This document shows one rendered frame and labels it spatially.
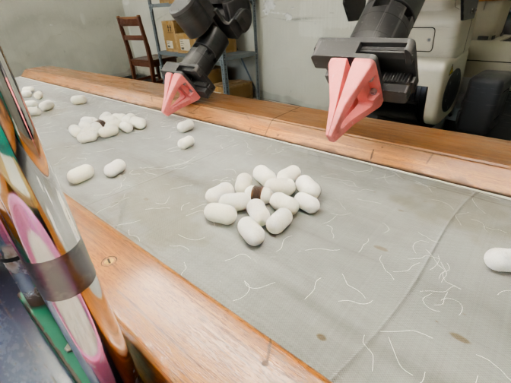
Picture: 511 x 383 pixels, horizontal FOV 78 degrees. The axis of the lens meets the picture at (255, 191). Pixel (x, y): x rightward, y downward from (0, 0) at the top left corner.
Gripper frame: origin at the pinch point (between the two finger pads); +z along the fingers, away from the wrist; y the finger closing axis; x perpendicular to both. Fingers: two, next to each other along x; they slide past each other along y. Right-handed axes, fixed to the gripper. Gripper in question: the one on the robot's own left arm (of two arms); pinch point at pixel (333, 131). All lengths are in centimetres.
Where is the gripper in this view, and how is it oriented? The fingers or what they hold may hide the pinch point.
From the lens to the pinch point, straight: 34.5
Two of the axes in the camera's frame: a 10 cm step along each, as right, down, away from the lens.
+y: 7.7, 2.9, -5.8
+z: -4.5, 8.8, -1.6
